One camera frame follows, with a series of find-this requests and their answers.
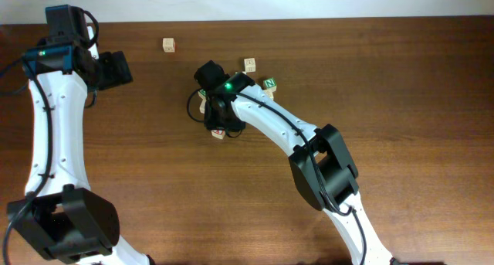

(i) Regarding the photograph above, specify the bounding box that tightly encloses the plain wooden block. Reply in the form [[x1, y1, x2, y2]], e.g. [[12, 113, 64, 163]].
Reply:
[[199, 100, 207, 114], [162, 38, 176, 53]]

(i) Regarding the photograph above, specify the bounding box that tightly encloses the red Y wooden block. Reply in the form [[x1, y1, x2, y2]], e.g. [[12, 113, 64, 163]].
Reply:
[[211, 129, 226, 140]]

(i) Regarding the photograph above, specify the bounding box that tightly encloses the green N wooden block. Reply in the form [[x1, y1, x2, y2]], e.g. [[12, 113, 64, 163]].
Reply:
[[262, 77, 277, 92]]

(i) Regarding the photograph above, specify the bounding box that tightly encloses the wooden block blue side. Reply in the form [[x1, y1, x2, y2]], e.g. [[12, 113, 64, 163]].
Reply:
[[264, 90, 274, 100]]

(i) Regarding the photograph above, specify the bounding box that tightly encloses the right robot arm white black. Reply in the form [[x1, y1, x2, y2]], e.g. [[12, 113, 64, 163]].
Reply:
[[194, 61, 398, 265]]

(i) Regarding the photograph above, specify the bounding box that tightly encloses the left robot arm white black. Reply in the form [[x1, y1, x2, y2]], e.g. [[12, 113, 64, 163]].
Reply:
[[7, 5, 153, 265]]

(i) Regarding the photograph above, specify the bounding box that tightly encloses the green B wooden block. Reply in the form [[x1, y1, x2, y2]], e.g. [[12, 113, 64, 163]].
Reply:
[[198, 89, 206, 100]]

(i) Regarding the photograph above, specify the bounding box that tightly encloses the wooden block upper middle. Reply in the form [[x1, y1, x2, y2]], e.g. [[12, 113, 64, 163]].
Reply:
[[244, 58, 256, 73]]

